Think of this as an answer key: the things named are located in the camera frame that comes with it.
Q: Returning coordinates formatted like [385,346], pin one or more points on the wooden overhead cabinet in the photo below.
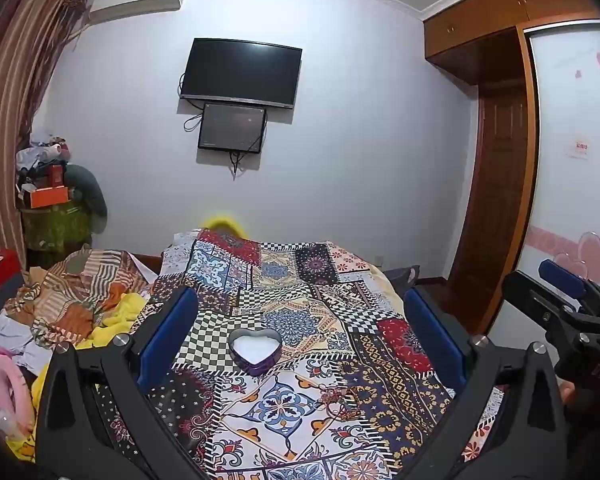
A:
[500,15]

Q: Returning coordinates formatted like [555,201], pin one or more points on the red label sticker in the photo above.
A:
[579,149]

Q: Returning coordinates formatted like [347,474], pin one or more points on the brown striped curtain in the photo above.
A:
[15,85]

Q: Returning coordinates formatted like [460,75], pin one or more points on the yellow pillow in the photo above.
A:
[225,222]

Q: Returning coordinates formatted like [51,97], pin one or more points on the orange box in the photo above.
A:
[50,197]

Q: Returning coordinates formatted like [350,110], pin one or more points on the pile of light clothes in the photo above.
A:
[10,332]

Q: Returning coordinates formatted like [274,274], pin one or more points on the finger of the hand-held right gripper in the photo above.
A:
[562,274]
[527,292]

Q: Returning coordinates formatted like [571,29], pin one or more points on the orange striped cloth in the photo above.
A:
[80,290]

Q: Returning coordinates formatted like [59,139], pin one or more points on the purple heart-shaped tin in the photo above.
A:
[255,347]

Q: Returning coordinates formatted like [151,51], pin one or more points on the small black wall monitor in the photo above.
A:
[231,127]

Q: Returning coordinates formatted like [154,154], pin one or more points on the brown wooden door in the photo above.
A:
[495,185]

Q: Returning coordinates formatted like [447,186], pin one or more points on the patchwork printed blanket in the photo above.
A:
[290,280]

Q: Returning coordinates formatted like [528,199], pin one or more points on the person's right hand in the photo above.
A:
[568,392]

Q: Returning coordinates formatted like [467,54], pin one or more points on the small red box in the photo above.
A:
[57,175]

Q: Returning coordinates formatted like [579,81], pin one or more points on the black wall television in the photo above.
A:
[240,72]

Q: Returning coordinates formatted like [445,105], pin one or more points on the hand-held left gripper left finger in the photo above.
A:
[167,340]

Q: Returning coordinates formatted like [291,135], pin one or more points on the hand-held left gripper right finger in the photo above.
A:
[435,340]

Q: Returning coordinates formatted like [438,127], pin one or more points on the grey-green stuffed bundle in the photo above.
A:
[90,192]

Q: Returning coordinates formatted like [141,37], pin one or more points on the yellow cloth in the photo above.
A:
[122,312]

